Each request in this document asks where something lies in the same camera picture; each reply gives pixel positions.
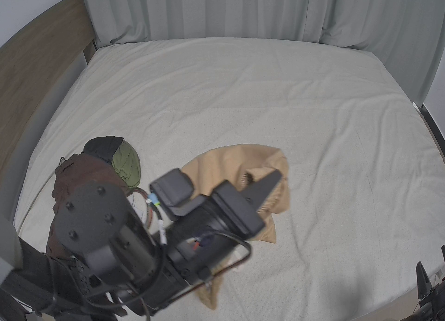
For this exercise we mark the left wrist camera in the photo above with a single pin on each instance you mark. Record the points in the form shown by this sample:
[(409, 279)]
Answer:
[(172, 189)]

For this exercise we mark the black garment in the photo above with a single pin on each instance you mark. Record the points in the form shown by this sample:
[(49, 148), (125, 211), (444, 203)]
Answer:
[(100, 147)]

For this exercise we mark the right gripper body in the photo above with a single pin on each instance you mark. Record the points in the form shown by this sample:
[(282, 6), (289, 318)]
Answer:
[(434, 300)]

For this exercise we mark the white garment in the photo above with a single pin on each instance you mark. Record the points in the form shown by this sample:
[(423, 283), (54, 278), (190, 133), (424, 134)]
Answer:
[(139, 210)]

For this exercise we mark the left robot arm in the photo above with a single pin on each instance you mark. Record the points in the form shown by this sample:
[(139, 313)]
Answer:
[(90, 215)]

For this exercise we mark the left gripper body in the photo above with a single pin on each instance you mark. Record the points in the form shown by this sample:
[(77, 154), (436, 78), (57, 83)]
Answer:
[(240, 217)]

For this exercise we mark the brown garment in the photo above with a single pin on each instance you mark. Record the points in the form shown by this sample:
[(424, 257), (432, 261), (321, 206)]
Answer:
[(90, 173)]

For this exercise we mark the bed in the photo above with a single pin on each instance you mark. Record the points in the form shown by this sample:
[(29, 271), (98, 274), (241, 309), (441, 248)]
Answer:
[(243, 86)]

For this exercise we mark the green garment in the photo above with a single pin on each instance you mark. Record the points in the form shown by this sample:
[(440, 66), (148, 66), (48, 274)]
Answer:
[(127, 163)]

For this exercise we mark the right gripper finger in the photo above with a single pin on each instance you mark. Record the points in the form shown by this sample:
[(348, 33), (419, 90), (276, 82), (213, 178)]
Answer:
[(443, 258), (421, 284)]

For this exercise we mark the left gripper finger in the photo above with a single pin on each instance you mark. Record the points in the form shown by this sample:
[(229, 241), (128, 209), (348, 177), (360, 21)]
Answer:
[(262, 189)]

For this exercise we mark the tan shorts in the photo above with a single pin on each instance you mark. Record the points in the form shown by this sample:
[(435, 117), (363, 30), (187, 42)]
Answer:
[(226, 159)]

